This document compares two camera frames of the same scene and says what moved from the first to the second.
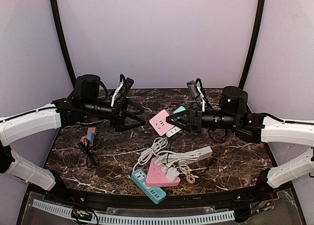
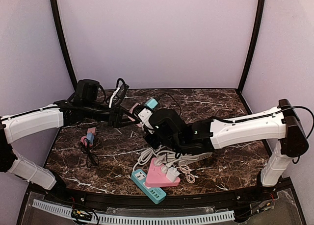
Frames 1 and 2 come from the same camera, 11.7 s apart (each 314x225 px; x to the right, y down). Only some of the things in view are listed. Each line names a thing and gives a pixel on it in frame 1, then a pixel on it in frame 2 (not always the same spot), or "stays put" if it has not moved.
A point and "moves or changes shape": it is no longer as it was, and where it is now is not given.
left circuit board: [81, 214] stays put
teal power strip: [155, 194] stays put
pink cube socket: [160, 125] moves or changes shape
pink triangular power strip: [155, 178] stays put
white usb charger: [171, 173] stays put
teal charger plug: [180, 109] → [151, 103]
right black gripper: [195, 120] → [149, 137]
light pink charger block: [91, 132] stays put
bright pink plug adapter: [82, 138] stays put
